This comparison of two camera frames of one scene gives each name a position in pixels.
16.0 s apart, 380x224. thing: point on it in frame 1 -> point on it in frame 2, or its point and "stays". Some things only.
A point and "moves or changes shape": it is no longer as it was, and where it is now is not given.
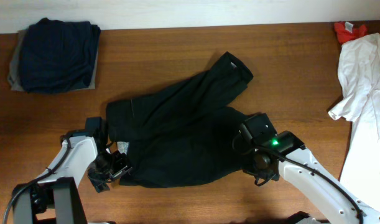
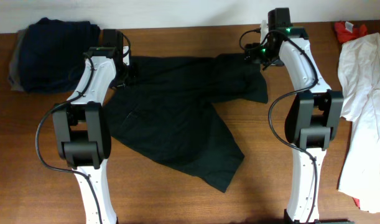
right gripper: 250,170 -> 252,54
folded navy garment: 57,56 stays
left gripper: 115,170 -> 129,72
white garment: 363,76 stays
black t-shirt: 182,134 moves or changes shape
